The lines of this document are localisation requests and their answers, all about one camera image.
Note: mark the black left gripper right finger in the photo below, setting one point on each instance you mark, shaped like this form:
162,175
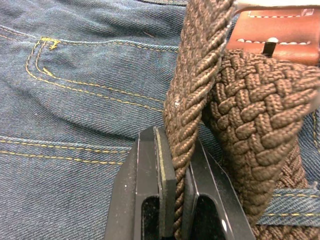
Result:
212,197

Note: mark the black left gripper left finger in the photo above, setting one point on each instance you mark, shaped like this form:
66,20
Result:
147,185

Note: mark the brown braided belt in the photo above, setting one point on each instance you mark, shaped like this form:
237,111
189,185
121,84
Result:
252,105

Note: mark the blue denim shorts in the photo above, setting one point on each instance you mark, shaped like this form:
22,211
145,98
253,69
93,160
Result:
75,112

